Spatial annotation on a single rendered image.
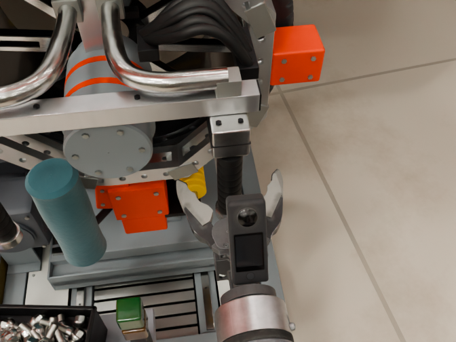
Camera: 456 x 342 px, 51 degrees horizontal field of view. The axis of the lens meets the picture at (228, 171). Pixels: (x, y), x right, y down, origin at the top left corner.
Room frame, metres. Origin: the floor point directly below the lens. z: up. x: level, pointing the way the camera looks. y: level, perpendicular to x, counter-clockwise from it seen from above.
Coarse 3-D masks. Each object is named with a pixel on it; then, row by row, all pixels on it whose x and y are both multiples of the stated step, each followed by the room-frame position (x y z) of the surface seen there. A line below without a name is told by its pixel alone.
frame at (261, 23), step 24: (240, 0) 0.63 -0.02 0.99; (264, 0) 0.63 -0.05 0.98; (264, 24) 0.63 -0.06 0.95; (264, 48) 0.63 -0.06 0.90; (264, 72) 0.63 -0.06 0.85; (264, 96) 0.63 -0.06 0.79; (0, 144) 0.57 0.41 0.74; (24, 144) 0.62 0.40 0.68; (48, 144) 0.62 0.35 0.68; (192, 144) 0.66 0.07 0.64; (144, 168) 0.60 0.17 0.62; (168, 168) 0.61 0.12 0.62; (192, 168) 0.61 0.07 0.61
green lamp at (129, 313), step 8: (120, 304) 0.30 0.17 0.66; (128, 304) 0.30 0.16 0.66; (136, 304) 0.30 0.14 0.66; (120, 312) 0.29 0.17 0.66; (128, 312) 0.29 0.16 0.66; (136, 312) 0.29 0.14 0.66; (120, 320) 0.27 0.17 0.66; (128, 320) 0.27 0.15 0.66; (136, 320) 0.28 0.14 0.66; (144, 320) 0.29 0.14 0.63; (120, 328) 0.27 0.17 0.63; (128, 328) 0.27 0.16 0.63
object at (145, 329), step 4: (144, 312) 0.31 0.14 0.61; (136, 328) 0.28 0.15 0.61; (140, 328) 0.28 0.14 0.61; (144, 328) 0.28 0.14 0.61; (148, 328) 0.29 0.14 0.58; (124, 332) 0.27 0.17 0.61; (128, 332) 0.27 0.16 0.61; (132, 332) 0.27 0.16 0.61; (136, 332) 0.27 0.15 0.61; (140, 332) 0.28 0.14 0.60; (144, 332) 0.28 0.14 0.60; (148, 332) 0.28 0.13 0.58; (124, 336) 0.27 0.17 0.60; (128, 336) 0.27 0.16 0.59; (132, 336) 0.27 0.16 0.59; (136, 336) 0.27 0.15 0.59; (140, 336) 0.27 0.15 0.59; (144, 336) 0.28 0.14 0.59; (148, 336) 0.28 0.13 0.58; (128, 340) 0.27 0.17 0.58
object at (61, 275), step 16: (128, 256) 0.65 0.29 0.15; (144, 256) 0.65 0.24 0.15; (160, 256) 0.65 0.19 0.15; (176, 256) 0.65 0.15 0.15; (192, 256) 0.65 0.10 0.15; (208, 256) 0.65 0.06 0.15; (48, 272) 0.60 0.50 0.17; (64, 272) 0.61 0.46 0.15; (80, 272) 0.61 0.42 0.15; (96, 272) 0.60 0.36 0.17; (112, 272) 0.60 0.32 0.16; (128, 272) 0.61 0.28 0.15; (144, 272) 0.61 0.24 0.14; (160, 272) 0.62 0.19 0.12; (176, 272) 0.62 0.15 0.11; (192, 272) 0.63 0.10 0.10; (64, 288) 0.58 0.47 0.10
